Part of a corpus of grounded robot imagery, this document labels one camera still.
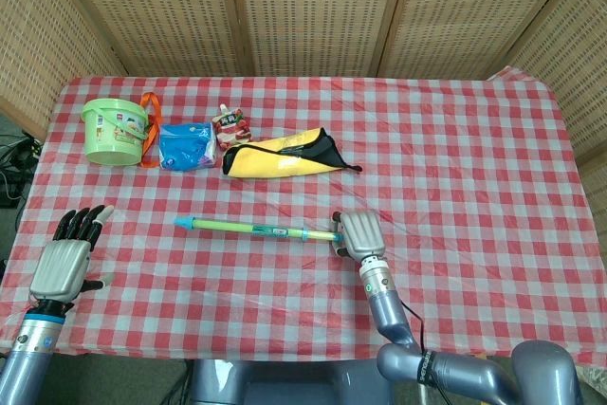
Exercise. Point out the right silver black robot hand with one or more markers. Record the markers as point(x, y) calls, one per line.
point(362, 234)

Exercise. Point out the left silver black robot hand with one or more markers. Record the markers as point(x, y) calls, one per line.
point(59, 272)

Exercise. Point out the green toy water pump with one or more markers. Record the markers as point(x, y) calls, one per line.
point(223, 226)

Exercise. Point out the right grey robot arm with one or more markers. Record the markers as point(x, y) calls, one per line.
point(389, 310)

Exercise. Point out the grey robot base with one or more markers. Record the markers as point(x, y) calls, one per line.
point(284, 383)

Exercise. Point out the red white checkered tablecloth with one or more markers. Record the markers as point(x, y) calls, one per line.
point(450, 163)

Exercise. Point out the yellow black zipper pouch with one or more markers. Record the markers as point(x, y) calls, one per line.
point(265, 160)

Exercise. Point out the green plastic bucket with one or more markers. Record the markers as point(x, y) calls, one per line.
point(111, 134)

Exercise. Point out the red spouted drink pouch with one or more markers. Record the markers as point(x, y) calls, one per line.
point(230, 130)

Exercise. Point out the blue tissue pack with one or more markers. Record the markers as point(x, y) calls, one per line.
point(182, 149)

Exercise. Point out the bamboo folding screen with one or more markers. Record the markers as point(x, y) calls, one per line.
point(313, 11)

